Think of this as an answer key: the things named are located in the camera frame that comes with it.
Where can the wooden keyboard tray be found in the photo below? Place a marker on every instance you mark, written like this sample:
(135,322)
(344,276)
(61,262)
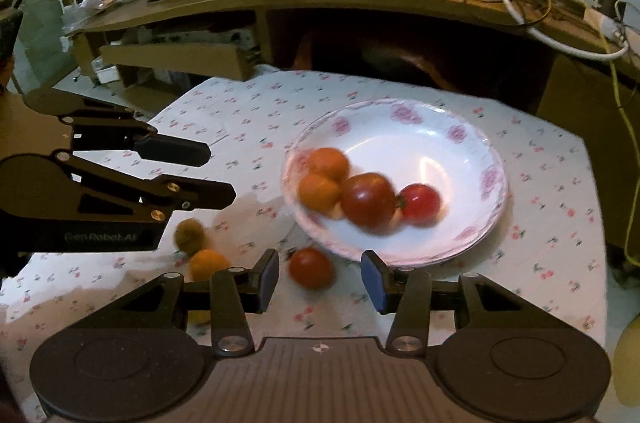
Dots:
(175,59)

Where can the pale yellow object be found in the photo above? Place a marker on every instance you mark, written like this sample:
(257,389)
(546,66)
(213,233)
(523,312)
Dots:
(629,363)

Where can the white floral plate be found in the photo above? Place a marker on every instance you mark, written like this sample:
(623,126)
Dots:
(425,143)

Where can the floral white tablecloth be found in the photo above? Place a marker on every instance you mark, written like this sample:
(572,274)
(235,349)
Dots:
(240,123)

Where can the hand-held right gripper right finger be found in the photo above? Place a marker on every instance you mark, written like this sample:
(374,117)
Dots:
(374,280)

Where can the small orange tangerine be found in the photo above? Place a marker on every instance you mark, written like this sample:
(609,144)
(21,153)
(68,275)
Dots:
(327,162)
(207,264)
(319,193)

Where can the white power strip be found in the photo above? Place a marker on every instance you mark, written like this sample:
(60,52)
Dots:
(612,20)

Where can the small red tomato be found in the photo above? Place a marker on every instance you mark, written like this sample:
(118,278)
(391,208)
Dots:
(421,203)

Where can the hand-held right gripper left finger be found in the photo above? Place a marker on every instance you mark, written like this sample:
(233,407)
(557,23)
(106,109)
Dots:
(270,280)

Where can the small greenish brown fruit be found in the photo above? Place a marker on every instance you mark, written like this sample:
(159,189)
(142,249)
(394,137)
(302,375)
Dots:
(189,234)

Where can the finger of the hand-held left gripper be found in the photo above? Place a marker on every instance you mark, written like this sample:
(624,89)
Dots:
(205,195)
(170,149)

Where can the large dark red tomato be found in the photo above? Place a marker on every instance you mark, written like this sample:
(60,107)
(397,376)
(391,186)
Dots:
(369,199)

